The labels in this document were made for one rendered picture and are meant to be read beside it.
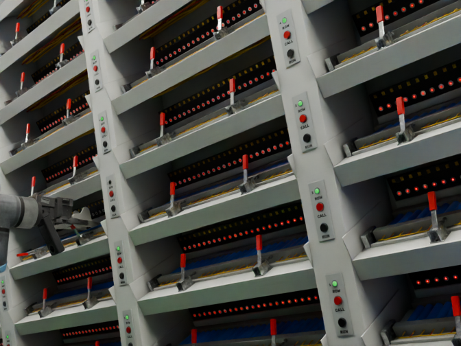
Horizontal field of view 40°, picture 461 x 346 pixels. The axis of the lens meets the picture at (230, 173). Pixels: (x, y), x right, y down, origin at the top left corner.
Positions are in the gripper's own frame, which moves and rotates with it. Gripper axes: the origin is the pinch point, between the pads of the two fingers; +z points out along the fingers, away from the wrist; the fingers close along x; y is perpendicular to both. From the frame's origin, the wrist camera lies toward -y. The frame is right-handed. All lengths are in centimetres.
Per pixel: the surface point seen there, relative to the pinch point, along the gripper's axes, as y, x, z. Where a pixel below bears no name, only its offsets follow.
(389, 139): -3, -106, 0
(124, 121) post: 26.0, -25.4, -5.0
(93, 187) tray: 9.4, -10.2, -5.7
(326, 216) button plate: -16, -92, -4
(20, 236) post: 5.2, 44.6, -0.9
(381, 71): 9, -110, -6
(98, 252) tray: -9.6, -8.6, -3.3
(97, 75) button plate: 40.4, -20.9, -11.2
